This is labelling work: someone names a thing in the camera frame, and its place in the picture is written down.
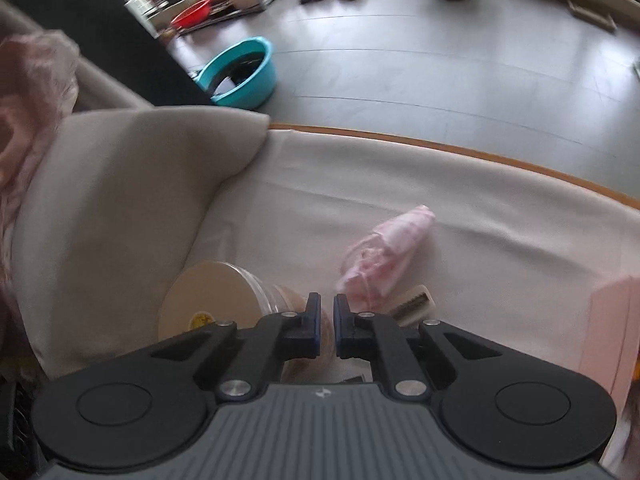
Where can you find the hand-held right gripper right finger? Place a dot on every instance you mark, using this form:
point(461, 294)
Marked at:
point(340, 321)

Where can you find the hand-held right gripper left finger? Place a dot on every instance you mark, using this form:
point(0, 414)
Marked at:
point(315, 321)

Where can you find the pink bag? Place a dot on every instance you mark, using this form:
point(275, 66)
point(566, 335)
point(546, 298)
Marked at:
point(387, 250)

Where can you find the pink cardboard box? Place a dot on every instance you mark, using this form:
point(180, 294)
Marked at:
point(612, 330)

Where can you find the white comb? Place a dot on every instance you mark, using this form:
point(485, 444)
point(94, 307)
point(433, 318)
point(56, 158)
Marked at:
point(412, 305)

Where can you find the clear plastic tub with lid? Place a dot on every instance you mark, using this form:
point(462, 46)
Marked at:
point(210, 300)

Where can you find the beige tablecloth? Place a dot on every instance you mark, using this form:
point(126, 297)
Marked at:
point(450, 195)

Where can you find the beige cushion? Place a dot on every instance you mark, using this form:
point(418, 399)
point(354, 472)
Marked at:
point(125, 220)

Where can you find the teal plastic basin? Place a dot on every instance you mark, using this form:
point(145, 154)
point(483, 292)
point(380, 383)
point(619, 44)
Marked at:
point(240, 72)

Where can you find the red plastic basin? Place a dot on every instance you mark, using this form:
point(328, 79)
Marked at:
point(192, 14)

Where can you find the pink fluffy cloth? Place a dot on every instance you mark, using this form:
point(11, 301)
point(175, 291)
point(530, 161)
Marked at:
point(25, 125)

